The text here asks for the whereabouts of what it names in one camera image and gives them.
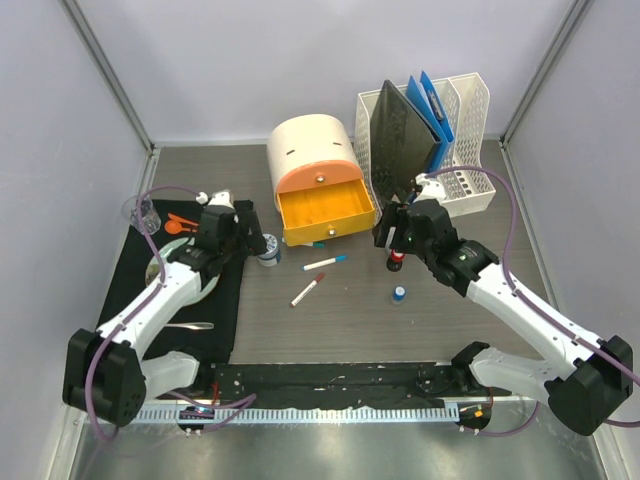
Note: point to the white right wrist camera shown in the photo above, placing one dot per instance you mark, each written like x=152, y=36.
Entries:
x=426, y=188

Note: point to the white marker blue cap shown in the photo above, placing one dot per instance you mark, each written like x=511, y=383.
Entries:
x=323, y=263

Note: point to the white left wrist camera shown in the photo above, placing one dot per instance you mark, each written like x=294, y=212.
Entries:
x=221, y=201

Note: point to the blue white round tin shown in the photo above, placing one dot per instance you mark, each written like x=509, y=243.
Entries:
x=271, y=257

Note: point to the orange plastic spoon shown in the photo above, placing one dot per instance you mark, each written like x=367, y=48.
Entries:
x=174, y=227

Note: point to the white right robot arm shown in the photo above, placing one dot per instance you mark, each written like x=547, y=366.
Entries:
x=582, y=378

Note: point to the cream round drawer cabinet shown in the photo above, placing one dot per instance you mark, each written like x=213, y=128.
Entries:
x=318, y=185

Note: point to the red black stamp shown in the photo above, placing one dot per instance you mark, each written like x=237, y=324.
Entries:
x=395, y=261

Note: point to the metal spoon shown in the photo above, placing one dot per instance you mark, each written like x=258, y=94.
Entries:
x=192, y=326

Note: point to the white slotted cable duct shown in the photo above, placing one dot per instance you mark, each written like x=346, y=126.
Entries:
x=183, y=414

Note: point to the small blue cap bottle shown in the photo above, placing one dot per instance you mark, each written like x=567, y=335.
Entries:
x=398, y=294

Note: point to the white marker red cap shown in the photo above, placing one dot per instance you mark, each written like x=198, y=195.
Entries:
x=307, y=290

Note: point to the black cloth mat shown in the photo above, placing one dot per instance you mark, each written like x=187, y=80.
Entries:
x=220, y=307

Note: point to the pale green plate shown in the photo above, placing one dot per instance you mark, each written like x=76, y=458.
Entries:
x=153, y=269

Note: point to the black mounting rail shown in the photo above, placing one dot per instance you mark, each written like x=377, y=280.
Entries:
x=338, y=386

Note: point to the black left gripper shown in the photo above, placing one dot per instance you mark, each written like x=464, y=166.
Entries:
x=253, y=244

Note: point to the blue plastic folder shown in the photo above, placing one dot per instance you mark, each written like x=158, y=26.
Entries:
x=425, y=99

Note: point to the cream perforated file organizer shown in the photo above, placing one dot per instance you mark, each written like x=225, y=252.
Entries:
x=465, y=99

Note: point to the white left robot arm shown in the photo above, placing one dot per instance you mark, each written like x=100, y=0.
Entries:
x=106, y=372

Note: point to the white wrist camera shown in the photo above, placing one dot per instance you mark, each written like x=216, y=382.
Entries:
x=221, y=201
x=426, y=188

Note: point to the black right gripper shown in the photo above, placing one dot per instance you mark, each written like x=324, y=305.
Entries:
x=394, y=215

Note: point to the clear glass cup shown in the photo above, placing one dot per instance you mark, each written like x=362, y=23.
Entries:
x=141, y=214

